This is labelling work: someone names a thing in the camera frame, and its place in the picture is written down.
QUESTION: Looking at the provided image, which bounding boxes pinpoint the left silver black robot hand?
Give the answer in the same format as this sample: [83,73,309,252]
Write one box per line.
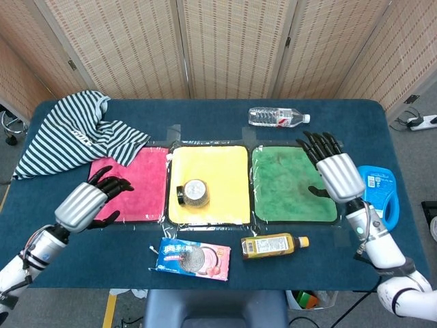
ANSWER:
[54,165,135,234]

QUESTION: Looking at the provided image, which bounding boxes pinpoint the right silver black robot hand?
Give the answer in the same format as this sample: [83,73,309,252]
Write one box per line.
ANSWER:
[295,131,365,205]

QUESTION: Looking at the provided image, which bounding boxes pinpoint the glass jar with black lid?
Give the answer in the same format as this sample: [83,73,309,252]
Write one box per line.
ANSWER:
[176,179,210,208]

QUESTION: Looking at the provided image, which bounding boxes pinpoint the blue detergent pump bottle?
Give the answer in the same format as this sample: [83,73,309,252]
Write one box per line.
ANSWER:
[356,165,400,230]

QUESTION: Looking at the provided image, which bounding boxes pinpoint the green microfibre cloth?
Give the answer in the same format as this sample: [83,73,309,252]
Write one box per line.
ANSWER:
[251,145,339,225]

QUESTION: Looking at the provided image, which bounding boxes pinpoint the pink microfibre cloth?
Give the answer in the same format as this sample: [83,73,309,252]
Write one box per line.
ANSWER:
[87,146,170,223]

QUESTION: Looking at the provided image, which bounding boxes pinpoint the striped shirt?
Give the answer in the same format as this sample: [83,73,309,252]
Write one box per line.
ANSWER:
[12,90,152,180]

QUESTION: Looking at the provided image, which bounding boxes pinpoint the clear plastic water bottle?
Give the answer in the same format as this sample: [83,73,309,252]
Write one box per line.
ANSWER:
[248,107,311,129]

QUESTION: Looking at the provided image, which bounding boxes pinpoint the black box on floor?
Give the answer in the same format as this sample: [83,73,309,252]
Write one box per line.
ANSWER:
[421,200,437,240]

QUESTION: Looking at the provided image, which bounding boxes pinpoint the white power strip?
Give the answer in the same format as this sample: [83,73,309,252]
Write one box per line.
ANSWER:
[407,115,437,132]

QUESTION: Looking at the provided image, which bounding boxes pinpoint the tea bottle with yellow cap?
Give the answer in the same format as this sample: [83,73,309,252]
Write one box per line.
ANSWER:
[240,232,310,261]

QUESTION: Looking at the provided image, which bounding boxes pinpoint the crumpled white plastic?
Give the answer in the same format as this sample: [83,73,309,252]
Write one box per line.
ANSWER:
[109,288,148,299]

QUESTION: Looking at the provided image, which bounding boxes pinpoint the chrome stool base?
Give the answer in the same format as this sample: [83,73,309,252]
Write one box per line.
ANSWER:
[0,108,29,146]

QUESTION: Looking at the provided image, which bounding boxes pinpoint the Oreo cookie box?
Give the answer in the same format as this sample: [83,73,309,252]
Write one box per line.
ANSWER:
[148,237,231,282]

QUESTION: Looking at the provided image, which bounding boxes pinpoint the yellow microfibre cloth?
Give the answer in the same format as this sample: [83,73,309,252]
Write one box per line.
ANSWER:
[168,145,253,226]

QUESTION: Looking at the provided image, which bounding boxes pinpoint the plastic bag with coloured items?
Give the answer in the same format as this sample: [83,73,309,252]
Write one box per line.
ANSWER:
[285,290,339,311]

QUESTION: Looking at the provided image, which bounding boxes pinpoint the dark blue table cover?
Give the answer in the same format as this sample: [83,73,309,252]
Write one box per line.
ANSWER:
[0,98,427,291]

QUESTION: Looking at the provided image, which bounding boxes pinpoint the blue padded seat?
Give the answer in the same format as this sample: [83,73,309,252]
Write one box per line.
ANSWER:
[143,289,290,328]

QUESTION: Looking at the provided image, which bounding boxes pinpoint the woven folding screen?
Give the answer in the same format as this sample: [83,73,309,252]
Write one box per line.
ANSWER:
[0,0,437,119]

